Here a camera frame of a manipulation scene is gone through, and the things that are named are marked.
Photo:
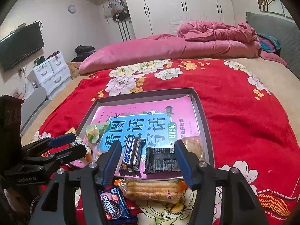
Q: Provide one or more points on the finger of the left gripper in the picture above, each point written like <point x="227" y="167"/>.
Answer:
<point x="41" y="146"/>
<point x="57" y="159"/>

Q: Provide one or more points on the small red snack packet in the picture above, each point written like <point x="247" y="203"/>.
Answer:
<point x="91" y="157"/>

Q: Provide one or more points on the gold snack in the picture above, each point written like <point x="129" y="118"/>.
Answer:
<point x="78" y="140"/>

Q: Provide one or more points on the brown chocolate bar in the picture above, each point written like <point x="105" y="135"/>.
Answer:
<point x="132" y="156"/>

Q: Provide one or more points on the blue oreo packet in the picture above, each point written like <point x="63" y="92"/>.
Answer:
<point x="115" y="207"/>

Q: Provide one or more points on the green candy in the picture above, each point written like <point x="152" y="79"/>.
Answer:
<point x="95" y="131"/>

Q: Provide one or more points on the black snack packet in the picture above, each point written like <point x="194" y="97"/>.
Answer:
<point x="160" y="160"/>

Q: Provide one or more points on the orange cracker packet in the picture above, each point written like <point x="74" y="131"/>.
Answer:
<point x="167" y="191"/>

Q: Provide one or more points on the clear bag brown pastry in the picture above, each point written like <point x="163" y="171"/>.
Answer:
<point x="194" y="145"/>

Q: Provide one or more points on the dark shallow box tray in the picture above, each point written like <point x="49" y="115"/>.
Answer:
<point x="150" y="121"/>

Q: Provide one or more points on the white drawer cabinet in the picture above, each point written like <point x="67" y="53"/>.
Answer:
<point x="53" y="75"/>

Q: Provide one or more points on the red floral blanket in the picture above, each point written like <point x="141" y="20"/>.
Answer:
<point x="252" y="111"/>

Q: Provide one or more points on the pink and blue book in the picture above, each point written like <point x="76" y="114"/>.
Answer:
<point x="145" y="131"/>

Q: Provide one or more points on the black bag on floor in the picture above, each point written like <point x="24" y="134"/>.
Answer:
<point x="83" y="52"/>

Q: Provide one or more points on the white wardrobe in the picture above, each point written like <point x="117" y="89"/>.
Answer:
<point x="152" y="17"/>

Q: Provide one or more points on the blue purple folded clothes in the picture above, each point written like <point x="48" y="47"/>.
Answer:
<point x="269" y="43"/>

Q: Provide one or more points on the pink folded quilt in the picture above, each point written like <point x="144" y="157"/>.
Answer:
<point x="197" y="39"/>

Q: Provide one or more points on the grey padded headboard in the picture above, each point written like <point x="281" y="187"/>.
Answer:
<point x="286" y="33"/>

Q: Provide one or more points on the black wall television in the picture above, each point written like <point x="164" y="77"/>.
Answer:
<point x="20" y="45"/>

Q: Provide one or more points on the round wall clock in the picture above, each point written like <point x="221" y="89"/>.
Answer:
<point x="71" y="9"/>

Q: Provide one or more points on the blossom wall painting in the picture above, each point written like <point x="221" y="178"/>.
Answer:
<point x="274" y="7"/>

